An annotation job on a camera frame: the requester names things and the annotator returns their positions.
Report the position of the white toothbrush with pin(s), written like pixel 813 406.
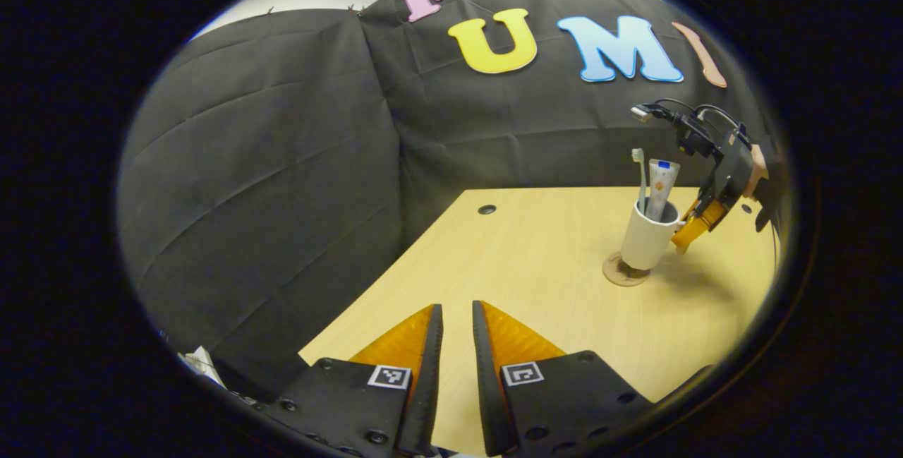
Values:
pixel 640 183

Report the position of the round wooden coaster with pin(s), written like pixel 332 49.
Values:
pixel 614 276

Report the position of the white cup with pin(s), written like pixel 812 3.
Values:
pixel 645 239

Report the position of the wooden desktop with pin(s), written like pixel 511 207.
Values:
pixel 536 267

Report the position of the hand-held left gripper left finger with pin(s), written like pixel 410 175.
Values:
pixel 427 387

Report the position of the white toothpaste tube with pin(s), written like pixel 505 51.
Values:
pixel 662 186

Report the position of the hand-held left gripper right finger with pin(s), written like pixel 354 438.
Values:
pixel 487 387

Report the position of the black backdrop cloth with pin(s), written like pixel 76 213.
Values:
pixel 282 161

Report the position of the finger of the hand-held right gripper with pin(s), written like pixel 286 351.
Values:
pixel 698 221

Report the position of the white paper sheet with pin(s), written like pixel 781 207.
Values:
pixel 201 366

